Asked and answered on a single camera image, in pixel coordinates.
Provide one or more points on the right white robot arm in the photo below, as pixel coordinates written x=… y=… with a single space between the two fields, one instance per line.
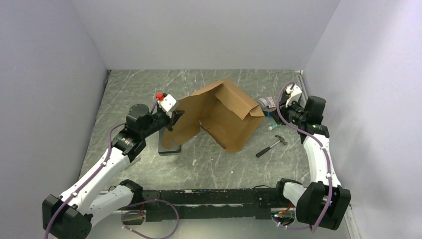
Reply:
x=324 y=201

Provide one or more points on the brown cardboard box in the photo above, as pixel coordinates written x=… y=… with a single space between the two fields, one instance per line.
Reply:
x=228 y=114

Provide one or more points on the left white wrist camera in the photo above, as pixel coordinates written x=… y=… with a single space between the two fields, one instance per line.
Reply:
x=167 y=103

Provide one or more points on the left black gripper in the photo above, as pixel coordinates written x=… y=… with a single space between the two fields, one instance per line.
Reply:
x=175 y=115

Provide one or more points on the white green glue stick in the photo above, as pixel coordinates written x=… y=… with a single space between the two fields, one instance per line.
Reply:
x=271 y=127

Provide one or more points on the black handled claw hammer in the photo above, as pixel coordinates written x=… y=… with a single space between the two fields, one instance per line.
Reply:
x=280 y=140

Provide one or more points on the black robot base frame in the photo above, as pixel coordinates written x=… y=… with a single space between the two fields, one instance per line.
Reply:
x=259 y=203

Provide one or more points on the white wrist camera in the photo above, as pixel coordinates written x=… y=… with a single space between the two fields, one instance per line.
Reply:
x=167 y=103
x=294 y=94

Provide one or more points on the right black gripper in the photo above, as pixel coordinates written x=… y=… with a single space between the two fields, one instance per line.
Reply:
x=283 y=109

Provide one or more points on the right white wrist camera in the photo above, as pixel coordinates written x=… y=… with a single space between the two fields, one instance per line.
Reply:
x=294 y=94

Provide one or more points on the small red white card box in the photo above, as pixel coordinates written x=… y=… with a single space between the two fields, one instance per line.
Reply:
x=270 y=102

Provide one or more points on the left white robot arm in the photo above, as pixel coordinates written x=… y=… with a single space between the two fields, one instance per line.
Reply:
x=73 y=213

